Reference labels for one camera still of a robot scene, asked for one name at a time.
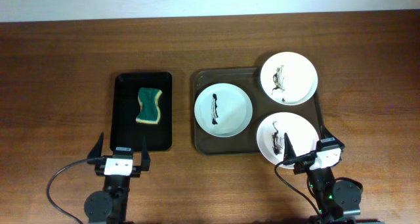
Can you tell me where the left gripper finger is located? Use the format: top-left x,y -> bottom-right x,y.
140,137 -> 151,171
87,132 -> 104,164

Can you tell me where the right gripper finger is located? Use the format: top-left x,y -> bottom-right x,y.
283,133 -> 316,162
320,125 -> 345,148

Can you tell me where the white plate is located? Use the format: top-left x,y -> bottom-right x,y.
260,52 -> 318,106
194,83 -> 253,137
256,112 -> 319,165

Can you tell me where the green yellow sponge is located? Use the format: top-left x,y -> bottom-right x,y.
135,87 -> 162,125

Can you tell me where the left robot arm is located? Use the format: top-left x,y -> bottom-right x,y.
84,134 -> 151,224

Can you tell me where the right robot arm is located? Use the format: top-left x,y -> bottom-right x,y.
274,126 -> 363,223

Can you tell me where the black rectangular tray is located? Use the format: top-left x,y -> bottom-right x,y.
110,72 -> 173,152

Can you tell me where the brown serving tray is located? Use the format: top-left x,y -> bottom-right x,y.
190,67 -> 324,155

